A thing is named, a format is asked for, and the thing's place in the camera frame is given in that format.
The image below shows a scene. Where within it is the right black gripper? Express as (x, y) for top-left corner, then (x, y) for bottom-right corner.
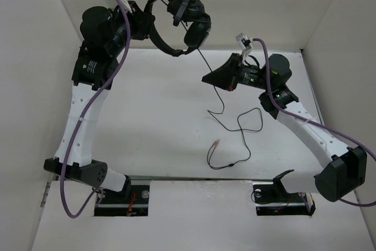
(202, 53), (272, 92)

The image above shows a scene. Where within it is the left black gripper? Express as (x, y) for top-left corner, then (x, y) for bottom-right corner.
(106, 0), (155, 56)

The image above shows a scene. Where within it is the black headphone cable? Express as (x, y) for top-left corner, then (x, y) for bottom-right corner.
(196, 48), (263, 170)

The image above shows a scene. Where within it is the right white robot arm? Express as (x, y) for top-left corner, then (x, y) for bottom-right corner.
(202, 53), (367, 202)

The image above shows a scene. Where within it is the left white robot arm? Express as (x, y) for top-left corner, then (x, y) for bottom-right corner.
(43, 1), (152, 202)

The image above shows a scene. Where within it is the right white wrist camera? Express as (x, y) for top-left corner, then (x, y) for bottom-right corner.
(236, 33), (253, 62)

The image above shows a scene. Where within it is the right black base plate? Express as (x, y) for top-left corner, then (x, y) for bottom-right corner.
(250, 182), (316, 216)

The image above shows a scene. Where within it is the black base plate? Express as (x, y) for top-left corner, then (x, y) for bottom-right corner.
(94, 179), (150, 217)
(250, 182), (316, 216)

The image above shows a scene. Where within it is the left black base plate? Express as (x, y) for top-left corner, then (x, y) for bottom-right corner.
(94, 179), (150, 217)

